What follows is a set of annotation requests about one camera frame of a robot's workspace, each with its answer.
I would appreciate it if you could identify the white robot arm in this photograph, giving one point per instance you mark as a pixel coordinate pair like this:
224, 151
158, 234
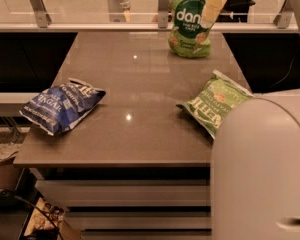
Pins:
255, 170

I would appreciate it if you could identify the blue kettle chip bag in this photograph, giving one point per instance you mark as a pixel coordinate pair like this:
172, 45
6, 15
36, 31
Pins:
61, 108

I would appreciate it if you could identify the grey drawer cabinet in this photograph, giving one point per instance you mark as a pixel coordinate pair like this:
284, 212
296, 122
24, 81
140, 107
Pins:
131, 203

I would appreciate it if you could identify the green dang rice chip bag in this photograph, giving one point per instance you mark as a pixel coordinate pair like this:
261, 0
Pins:
188, 38

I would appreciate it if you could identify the green kettle chip bag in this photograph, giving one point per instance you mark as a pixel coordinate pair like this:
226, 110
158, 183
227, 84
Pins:
219, 96

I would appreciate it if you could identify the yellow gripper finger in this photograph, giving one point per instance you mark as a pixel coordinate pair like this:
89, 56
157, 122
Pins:
211, 11

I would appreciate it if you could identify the glass railing with metal posts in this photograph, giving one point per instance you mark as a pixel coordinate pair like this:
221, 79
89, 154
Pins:
85, 15

